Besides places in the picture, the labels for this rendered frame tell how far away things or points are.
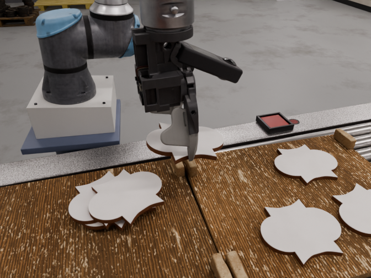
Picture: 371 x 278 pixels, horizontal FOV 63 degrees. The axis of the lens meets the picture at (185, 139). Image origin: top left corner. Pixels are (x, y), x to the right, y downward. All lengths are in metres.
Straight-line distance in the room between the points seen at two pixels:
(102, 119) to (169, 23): 0.54
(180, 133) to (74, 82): 0.49
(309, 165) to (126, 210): 0.40
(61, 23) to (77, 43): 0.06
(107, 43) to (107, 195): 0.45
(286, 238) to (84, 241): 0.34
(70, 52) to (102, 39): 0.09
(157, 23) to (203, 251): 0.35
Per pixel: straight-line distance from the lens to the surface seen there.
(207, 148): 0.53
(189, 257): 0.52
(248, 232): 0.56
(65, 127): 0.94
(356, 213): 0.65
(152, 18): 0.43
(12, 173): 0.80
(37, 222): 0.62
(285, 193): 0.65
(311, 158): 0.74
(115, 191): 0.58
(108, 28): 0.88
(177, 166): 0.64
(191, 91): 0.46
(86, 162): 0.76
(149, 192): 0.57
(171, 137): 0.48
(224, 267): 0.48
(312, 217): 0.60
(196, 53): 0.47
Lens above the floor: 1.37
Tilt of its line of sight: 34 degrees down
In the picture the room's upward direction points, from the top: straight up
